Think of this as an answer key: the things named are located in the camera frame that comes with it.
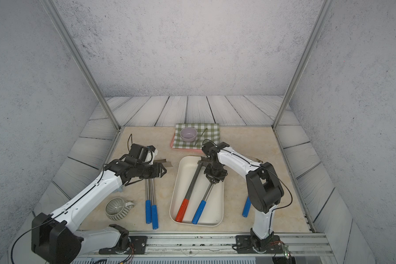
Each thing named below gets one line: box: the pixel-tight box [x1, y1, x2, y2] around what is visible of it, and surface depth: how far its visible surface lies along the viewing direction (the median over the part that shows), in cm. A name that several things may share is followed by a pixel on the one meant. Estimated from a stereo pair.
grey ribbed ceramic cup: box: [105, 197, 135, 222], surface depth 80 cm
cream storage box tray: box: [169, 155, 225, 227], surface depth 87 cm
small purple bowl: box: [179, 127, 198, 143], surface depth 113 cm
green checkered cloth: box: [172, 123, 220, 150], surface depth 117 cm
